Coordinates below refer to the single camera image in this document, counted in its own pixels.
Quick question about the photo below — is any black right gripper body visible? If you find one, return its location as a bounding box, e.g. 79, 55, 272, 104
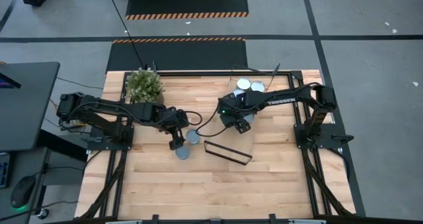
217, 93, 255, 128

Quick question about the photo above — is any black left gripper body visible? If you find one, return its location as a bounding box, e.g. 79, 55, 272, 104
158, 106, 190, 133

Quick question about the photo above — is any mixed vegetables label tin can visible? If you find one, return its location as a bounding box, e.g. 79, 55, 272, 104
185, 128, 202, 146

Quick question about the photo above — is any short teal tin can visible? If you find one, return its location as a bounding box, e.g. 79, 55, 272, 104
175, 145, 190, 161

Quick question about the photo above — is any peaches label tin can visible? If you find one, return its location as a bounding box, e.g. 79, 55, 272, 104
236, 77, 252, 91

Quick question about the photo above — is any green orange label tin can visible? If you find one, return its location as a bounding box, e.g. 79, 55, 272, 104
250, 80, 266, 93

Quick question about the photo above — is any green plant in ribbed pot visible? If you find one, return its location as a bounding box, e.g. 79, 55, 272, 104
125, 68, 165, 105

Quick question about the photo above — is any black hazard-striped floor mat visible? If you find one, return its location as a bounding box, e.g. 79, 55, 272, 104
124, 0, 249, 20
105, 37, 249, 73

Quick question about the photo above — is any black power adapter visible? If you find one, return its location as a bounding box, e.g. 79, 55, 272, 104
60, 119, 85, 131

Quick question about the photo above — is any black desk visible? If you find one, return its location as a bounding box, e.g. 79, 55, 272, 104
0, 61, 61, 152

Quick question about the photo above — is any black chair caster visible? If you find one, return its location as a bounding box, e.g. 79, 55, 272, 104
36, 207, 50, 221

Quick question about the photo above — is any black mouse with green light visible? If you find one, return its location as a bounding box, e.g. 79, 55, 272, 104
10, 176, 36, 209

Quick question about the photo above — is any black keyboard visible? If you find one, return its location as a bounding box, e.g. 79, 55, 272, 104
0, 152, 13, 189

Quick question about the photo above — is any wooden shelf black metal frame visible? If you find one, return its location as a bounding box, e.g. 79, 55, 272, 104
204, 63, 282, 167

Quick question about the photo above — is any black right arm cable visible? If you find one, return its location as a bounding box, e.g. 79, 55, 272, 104
194, 104, 232, 138

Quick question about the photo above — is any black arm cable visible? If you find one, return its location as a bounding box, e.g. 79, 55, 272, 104
183, 110, 204, 126
194, 104, 232, 138

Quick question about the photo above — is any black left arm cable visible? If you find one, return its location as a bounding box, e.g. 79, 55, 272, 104
183, 110, 204, 126

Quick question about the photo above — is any black aluminium table frame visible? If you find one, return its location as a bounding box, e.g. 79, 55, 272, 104
77, 70, 356, 224

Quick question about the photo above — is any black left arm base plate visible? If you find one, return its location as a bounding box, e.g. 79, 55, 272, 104
87, 124, 135, 151

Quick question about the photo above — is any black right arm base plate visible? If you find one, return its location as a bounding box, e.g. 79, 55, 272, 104
295, 123, 354, 149

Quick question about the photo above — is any long black floor cable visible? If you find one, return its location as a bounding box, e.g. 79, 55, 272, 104
105, 0, 146, 69

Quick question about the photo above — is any yellow cable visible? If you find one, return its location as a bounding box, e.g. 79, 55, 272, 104
49, 100, 62, 119

